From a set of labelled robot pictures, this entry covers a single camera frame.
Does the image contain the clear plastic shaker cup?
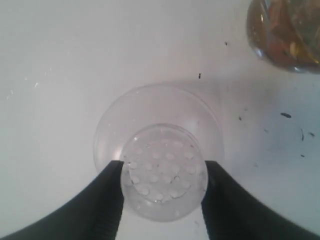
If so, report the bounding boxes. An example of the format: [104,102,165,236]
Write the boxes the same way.
[246,0,320,75]

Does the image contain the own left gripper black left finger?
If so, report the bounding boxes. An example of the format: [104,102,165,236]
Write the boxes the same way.
[4,160,124,240]

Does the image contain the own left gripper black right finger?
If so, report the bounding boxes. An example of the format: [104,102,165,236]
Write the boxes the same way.
[201,161,320,240]

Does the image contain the clear dome lid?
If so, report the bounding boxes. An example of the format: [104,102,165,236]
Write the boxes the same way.
[93,81,225,222]

